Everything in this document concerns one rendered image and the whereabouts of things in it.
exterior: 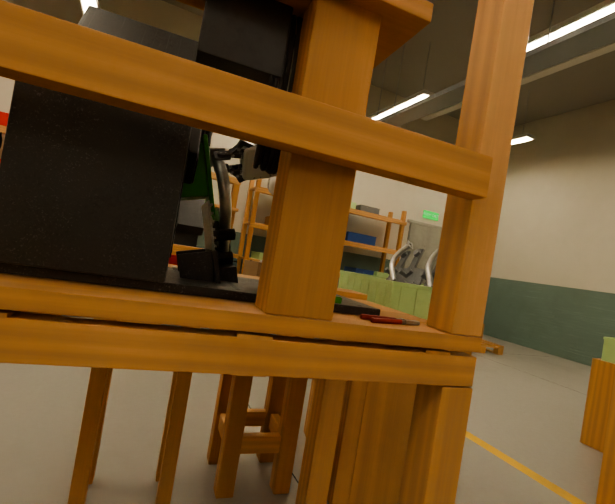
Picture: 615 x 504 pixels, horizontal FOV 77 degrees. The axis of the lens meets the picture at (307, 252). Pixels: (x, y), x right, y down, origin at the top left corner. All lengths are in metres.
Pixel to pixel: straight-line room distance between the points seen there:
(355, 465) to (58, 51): 1.66
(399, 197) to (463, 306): 7.44
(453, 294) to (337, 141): 0.45
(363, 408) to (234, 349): 1.07
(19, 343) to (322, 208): 0.54
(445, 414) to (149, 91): 0.87
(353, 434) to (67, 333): 1.29
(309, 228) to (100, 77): 0.41
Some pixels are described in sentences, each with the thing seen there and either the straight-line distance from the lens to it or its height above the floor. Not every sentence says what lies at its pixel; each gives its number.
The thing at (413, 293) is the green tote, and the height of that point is 0.92.
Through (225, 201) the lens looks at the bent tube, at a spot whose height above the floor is 1.10.
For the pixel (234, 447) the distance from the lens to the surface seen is 1.75.
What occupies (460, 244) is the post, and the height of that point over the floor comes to 1.08.
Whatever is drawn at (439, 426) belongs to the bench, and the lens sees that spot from 1.00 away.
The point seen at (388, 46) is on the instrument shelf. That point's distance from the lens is 1.01.
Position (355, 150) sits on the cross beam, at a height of 1.21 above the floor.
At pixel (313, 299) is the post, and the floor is 0.92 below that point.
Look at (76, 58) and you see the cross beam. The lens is 0.71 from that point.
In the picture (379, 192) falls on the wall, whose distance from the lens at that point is 8.06.
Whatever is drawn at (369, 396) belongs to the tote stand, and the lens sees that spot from 1.72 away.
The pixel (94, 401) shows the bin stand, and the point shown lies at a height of 0.40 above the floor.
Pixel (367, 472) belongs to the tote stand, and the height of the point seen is 0.16.
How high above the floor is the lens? 1.00
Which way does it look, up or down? 1 degrees up
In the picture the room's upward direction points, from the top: 9 degrees clockwise
